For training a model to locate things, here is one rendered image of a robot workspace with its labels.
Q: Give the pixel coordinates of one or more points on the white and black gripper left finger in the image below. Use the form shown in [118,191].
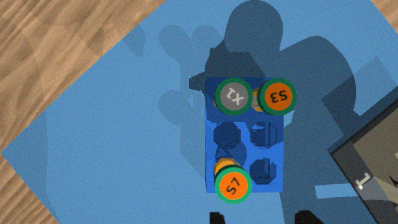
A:
[216,218]

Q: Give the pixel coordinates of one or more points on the blue tube rack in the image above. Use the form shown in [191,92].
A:
[230,137]

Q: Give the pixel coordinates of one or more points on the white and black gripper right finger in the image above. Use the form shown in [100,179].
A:
[306,217]

